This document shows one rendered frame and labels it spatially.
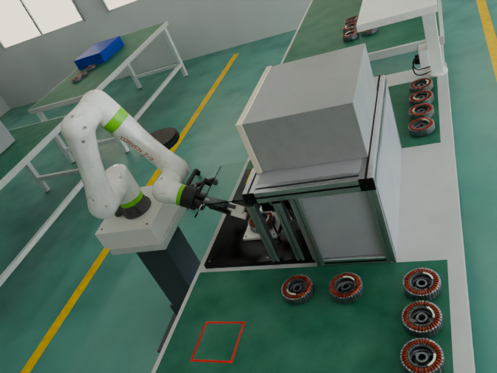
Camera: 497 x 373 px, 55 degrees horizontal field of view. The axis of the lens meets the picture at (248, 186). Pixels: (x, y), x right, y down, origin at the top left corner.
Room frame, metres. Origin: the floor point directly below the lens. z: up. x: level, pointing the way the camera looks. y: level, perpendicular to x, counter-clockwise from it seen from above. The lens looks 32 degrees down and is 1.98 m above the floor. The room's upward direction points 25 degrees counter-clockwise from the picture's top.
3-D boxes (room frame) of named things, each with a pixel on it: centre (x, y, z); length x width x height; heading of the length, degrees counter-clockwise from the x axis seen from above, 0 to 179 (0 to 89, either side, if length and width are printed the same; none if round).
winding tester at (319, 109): (1.52, -0.32, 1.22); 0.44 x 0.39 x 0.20; 150
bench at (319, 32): (3.65, -1.42, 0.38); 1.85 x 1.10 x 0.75; 150
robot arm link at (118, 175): (2.03, 0.55, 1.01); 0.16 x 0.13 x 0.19; 152
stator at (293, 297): (1.19, 0.00, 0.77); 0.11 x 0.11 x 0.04
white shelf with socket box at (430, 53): (2.19, -1.01, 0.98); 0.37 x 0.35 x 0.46; 150
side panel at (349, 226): (1.22, -0.23, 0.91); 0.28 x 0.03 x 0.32; 60
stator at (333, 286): (1.11, -0.15, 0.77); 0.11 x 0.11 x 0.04
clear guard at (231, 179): (1.54, 0.03, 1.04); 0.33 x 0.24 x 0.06; 60
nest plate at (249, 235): (1.59, 0.01, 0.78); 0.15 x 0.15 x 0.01; 60
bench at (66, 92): (5.79, 0.92, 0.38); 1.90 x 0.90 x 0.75; 150
